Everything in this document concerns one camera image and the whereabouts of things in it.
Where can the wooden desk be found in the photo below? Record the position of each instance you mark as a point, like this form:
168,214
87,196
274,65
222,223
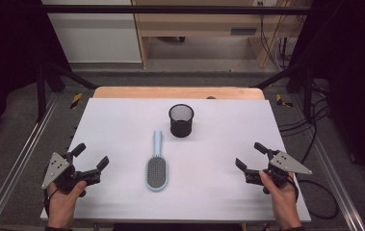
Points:
196,24

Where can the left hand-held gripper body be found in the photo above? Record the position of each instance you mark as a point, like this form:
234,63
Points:
71,178

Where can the black mesh pen holder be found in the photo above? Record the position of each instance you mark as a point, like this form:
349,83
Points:
180,128

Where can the white cabinet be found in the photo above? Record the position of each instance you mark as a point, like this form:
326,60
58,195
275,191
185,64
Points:
96,38

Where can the person's left hand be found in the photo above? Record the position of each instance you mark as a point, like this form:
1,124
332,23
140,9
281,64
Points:
61,207

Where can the aluminium floor rail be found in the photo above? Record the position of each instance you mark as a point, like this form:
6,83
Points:
331,166
26,150

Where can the black frame stand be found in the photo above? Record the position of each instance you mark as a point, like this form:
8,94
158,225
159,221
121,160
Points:
307,93
41,93

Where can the black curtain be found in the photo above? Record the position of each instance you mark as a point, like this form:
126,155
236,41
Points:
6,48
356,64

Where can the light blue hairbrush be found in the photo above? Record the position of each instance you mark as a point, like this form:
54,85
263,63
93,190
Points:
156,171

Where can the person's right hand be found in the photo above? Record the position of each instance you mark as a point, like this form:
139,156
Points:
284,205

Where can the yellow black floor tape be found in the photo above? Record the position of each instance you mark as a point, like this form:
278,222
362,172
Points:
280,100
76,100

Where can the wooden table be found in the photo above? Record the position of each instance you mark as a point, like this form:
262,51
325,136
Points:
157,92

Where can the black horizontal frame bar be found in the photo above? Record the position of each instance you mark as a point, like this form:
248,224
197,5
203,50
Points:
170,9

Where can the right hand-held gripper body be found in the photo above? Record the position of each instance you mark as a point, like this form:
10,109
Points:
282,163

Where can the white table board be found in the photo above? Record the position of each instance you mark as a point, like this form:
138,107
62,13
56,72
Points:
209,179

